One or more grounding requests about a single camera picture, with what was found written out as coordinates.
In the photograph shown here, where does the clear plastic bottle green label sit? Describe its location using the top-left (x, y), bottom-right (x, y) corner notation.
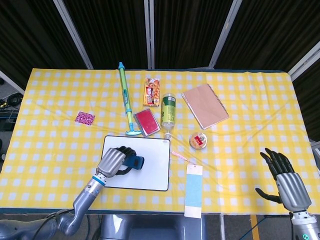
top-left (159, 92), bottom-right (178, 140)

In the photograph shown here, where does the white dry-erase board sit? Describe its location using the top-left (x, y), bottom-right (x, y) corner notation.
top-left (101, 135), bottom-right (172, 192)

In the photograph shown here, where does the green and blue water pump toy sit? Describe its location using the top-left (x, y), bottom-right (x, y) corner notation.
top-left (117, 61), bottom-right (142, 137)

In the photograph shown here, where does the round tin with red label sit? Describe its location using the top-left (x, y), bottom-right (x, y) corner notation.
top-left (188, 131), bottom-right (208, 151)

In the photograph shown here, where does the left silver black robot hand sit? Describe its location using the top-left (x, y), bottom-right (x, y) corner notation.
top-left (96, 145), bottom-right (141, 180)

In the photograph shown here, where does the yellow white checkered tablecloth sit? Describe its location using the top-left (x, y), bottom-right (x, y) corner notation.
top-left (0, 66), bottom-right (320, 216)

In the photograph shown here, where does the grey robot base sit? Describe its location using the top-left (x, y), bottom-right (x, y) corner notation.
top-left (99, 214), bottom-right (209, 240)

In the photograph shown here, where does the brown spiral notebook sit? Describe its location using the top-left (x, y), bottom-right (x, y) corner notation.
top-left (181, 83), bottom-right (230, 131)

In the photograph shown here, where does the red ink pad case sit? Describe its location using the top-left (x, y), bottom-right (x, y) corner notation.
top-left (132, 108), bottom-right (161, 138)

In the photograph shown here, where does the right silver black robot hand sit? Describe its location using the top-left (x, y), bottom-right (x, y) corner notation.
top-left (254, 147), bottom-right (313, 214)

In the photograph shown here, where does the blue whiteboard eraser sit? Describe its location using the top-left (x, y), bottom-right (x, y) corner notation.
top-left (121, 155), bottom-right (146, 171)

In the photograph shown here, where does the white screen frame post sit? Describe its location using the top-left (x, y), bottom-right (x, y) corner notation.
top-left (143, 0), bottom-right (156, 70)
top-left (0, 69), bottom-right (26, 96)
top-left (287, 39), bottom-right (320, 81)
top-left (208, 0), bottom-right (243, 69)
top-left (52, 0), bottom-right (94, 70)

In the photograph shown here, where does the blue white bookmark pink tassel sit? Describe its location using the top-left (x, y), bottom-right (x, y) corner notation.
top-left (170, 150), bottom-right (203, 219)

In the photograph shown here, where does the yellow orange snack box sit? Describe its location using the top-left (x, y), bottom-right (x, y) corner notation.
top-left (142, 77), bottom-right (162, 108)

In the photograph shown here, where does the black cable bundle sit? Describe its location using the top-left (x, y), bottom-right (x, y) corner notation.
top-left (0, 91), bottom-right (24, 132)

